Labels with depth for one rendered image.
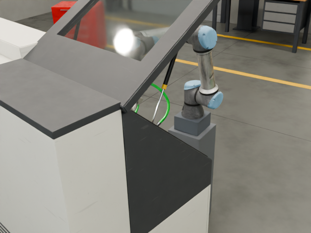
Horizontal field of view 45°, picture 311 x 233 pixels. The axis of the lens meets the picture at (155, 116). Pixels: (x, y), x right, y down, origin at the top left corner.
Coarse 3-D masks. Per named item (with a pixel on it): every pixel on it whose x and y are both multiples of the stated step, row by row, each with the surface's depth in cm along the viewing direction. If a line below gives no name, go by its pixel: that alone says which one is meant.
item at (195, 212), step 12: (204, 192) 199; (192, 204) 194; (204, 204) 204; (180, 216) 189; (192, 216) 198; (204, 216) 208; (156, 228) 176; (168, 228) 184; (180, 228) 193; (192, 228) 202; (204, 228) 213
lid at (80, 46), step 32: (96, 0) 185; (128, 0) 174; (160, 0) 164; (192, 0) 155; (64, 32) 179; (96, 32) 168; (128, 32) 159; (160, 32) 151; (192, 32) 145; (64, 64) 159; (96, 64) 151; (128, 64) 143; (160, 64) 137; (128, 96) 133
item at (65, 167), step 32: (0, 64) 168; (32, 64) 167; (0, 96) 138; (32, 96) 137; (64, 96) 136; (96, 96) 136; (0, 128) 146; (32, 128) 124; (64, 128) 117; (96, 128) 127; (0, 160) 161; (32, 160) 134; (64, 160) 121; (96, 160) 132; (0, 192) 179; (32, 192) 147; (64, 192) 126; (96, 192) 137; (0, 224) 202; (32, 224) 162; (64, 224) 135; (96, 224) 143; (128, 224) 158
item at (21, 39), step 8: (0, 24) 211; (8, 24) 211; (16, 24) 210; (0, 32) 196; (8, 32) 195; (16, 32) 195; (24, 32) 195; (32, 32) 194; (40, 32) 194; (0, 40) 185; (8, 40) 183; (16, 40) 183; (24, 40) 182; (32, 40) 182; (0, 48) 188; (8, 48) 181; (16, 48) 175; (24, 48) 174; (32, 48) 177; (8, 56) 185; (16, 56) 178; (24, 56) 176
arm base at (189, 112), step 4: (184, 104) 245; (188, 104) 241; (192, 104) 240; (196, 104) 240; (200, 104) 242; (184, 108) 244; (188, 108) 242; (192, 108) 241; (196, 108) 241; (200, 108) 243; (184, 112) 244; (188, 112) 242; (192, 112) 241; (196, 112) 242; (200, 112) 243; (184, 116) 245; (188, 116) 243; (192, 116) 242; (196, 116) 242; (200, 116) 244
